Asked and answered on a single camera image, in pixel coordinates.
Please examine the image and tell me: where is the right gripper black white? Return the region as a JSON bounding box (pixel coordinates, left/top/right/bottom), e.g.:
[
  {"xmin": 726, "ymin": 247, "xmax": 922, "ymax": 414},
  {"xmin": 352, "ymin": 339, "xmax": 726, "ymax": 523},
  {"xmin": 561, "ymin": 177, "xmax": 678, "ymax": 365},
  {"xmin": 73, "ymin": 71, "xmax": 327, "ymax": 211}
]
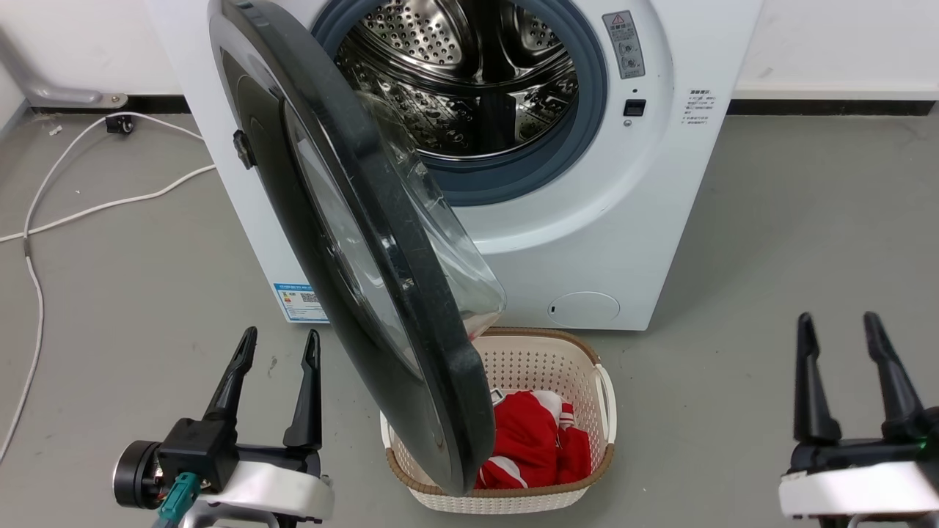
[{"xmin": 778, "ymin": 311, "xmax": 939, "ymax": 524}]

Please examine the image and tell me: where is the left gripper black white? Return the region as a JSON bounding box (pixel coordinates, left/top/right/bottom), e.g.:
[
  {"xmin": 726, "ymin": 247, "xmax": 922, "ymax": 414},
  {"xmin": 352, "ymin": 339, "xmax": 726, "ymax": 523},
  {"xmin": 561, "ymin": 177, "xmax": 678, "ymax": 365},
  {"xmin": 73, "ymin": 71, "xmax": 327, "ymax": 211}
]
[{"xmin": 112, "ymin": 326, "xmax": 336, "ymax": 528}]

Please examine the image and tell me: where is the black round washing machine door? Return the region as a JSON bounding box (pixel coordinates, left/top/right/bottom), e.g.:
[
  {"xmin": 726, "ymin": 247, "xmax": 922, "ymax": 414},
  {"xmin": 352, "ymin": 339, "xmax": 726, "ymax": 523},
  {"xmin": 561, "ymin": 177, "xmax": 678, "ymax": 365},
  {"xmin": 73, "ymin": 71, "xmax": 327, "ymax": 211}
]
[{"xmin": 208, "ymin": 0, "xmax": 508, "ymax": 497}]

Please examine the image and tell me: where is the white front-load washing machine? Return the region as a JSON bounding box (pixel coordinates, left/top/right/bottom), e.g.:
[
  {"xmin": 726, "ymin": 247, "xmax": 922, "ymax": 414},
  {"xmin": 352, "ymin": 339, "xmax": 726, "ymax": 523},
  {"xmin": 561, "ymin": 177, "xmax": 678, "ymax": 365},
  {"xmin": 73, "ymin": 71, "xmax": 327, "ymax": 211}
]
[{"xmin": 145, "ymin": 0, "xmax": 764, "ymax": 331}]

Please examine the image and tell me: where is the grey rubber door gasket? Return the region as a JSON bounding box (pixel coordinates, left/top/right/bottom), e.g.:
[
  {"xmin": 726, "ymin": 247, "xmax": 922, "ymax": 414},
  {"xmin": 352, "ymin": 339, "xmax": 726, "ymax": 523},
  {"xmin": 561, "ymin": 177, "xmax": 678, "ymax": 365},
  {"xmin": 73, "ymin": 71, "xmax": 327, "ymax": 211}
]
[{"xmin": 311, "ymin": 0, "xmax": 610, "ymax": 208}]

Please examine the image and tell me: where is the blue white energy label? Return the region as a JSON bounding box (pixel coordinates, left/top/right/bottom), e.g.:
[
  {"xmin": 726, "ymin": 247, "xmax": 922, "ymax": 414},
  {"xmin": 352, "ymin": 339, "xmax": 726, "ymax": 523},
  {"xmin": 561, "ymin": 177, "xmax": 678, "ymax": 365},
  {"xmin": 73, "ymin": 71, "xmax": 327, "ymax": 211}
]
[{"xmin": 273, "ymin": 282, "xmax": 330, "ymax": 324}]

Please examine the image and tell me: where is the red white garment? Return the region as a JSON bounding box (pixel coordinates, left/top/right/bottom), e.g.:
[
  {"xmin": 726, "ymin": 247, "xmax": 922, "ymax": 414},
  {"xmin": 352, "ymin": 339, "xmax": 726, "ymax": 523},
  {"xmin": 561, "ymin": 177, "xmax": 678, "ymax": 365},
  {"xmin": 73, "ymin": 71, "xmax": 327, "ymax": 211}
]
[{"xmin": 475, "ymin": 389, "xmax": 593, "ymax": 491}]

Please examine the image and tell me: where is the cream woven plastic laundry basket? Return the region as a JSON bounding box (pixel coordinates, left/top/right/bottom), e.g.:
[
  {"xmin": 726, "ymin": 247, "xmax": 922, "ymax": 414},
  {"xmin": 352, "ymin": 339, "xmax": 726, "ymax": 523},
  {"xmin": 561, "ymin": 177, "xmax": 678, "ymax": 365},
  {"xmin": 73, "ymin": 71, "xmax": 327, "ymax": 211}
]
[{"xmin": 380, "ymin": 327, "xmax": 618, "ymax": 515}]

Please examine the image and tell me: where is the round white filter cover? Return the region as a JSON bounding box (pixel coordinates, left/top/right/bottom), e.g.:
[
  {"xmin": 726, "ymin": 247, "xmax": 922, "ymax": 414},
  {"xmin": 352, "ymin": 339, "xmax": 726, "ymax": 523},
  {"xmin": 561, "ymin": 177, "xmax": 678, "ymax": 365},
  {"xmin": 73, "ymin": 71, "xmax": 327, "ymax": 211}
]
[{"xmin": 547, "ymin": 291, "xmax": 621, "ymax": 329}]

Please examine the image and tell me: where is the small printed text label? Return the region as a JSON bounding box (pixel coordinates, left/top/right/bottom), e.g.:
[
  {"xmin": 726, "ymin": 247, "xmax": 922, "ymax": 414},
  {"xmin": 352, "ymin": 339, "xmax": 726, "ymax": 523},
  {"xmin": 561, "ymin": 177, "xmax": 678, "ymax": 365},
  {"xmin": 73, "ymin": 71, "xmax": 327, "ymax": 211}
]
[{"xmin": 685, "ymin": 89, "xmax": 712, "ymax": 126}]

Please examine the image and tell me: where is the perforated steel washer drum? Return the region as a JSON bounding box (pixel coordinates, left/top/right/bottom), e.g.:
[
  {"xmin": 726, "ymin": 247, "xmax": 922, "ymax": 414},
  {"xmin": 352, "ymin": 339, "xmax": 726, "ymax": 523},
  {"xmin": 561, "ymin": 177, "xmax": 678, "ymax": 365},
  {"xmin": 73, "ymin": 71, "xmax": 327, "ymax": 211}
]
[{"xmin": 334, "ymin": 0, "xmax": 580, "ymax": 159}]

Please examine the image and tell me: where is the grey warning sticker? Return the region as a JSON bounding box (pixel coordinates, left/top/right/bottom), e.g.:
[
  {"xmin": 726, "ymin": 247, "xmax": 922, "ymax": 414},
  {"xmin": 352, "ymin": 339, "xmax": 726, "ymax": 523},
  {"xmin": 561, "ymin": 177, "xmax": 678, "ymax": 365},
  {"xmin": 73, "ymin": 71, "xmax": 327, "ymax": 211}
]
[{"xmin": 602, "ymin": 10, "xmax": 646, "ymax": 80}]

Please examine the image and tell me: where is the teal cable connector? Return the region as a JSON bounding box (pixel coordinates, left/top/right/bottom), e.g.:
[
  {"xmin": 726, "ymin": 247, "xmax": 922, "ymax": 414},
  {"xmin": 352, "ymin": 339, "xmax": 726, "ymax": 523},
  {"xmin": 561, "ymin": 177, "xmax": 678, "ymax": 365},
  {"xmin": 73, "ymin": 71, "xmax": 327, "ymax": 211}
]
[{"xmin": 153, "ymin": 472, "xmax": 201, "ymax": 528}]

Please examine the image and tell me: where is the thick white floor cable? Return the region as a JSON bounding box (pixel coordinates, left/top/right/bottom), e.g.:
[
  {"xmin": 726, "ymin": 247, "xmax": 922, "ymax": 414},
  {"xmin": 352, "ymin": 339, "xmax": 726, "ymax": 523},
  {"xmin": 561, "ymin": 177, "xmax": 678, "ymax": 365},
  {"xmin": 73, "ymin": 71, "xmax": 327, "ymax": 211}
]
[{"xmin": 0, "ymin": 164, "xmax": 216, "ymax": 244}]

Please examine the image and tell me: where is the thin white floor cable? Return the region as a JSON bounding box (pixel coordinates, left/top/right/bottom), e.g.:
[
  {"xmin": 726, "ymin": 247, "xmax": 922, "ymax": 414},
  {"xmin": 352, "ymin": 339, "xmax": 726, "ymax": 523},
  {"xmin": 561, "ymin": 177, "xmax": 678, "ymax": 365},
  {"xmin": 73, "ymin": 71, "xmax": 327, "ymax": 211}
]
[{"xmin": 0, "ymin": 114, "xmax": 205, "ymax": 464}]

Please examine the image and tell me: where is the grey metal floor bracket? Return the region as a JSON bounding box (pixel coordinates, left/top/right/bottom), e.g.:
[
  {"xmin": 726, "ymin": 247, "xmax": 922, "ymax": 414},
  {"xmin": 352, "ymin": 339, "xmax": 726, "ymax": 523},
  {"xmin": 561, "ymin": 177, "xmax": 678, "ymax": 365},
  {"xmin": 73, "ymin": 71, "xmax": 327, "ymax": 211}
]
[{"xmin": 0, "ymin": 28, "xmax": 129, "ymax": 110}]

